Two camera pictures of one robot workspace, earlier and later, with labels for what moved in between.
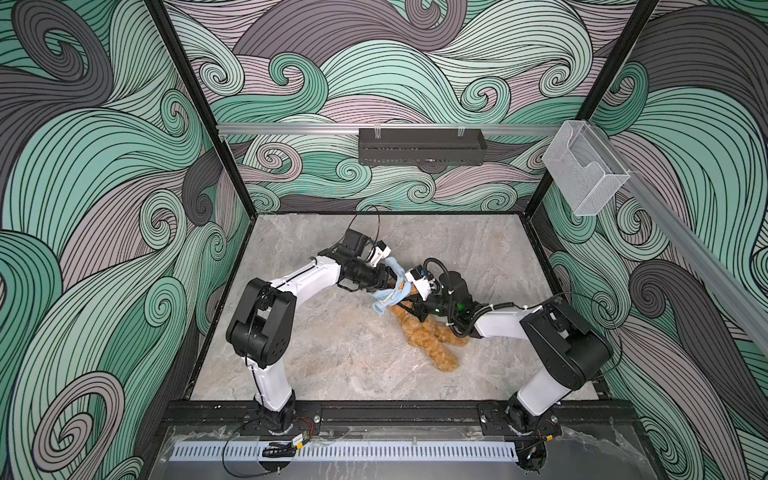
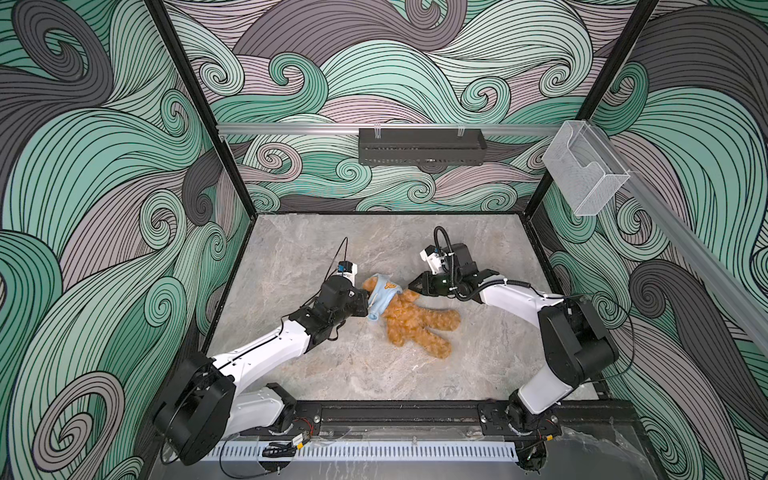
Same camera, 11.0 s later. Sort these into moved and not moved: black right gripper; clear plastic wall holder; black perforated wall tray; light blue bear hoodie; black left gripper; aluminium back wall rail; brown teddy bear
Moved: brown teddy bear; black right gripper; light blue bear hoodie; black left gripper
Not moved: aluminium back wall rail; clear plastic wall holder; black perforated wall tray
